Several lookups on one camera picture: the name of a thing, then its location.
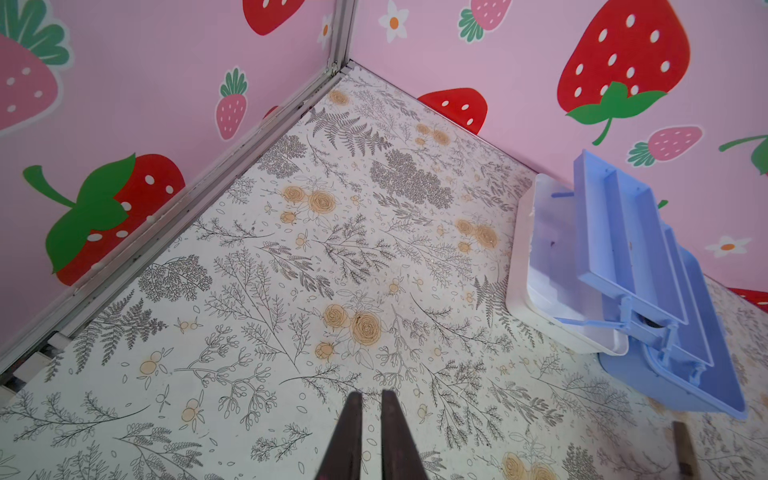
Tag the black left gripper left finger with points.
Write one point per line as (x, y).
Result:
(342, 459)

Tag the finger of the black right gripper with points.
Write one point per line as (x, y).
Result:
(685, 453)

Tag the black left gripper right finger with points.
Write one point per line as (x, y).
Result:
(400, 457)

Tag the white lid blue tool box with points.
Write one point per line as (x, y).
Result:
(595, 268)

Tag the aluminium corner frame post left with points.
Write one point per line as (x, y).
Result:
(341, 35)

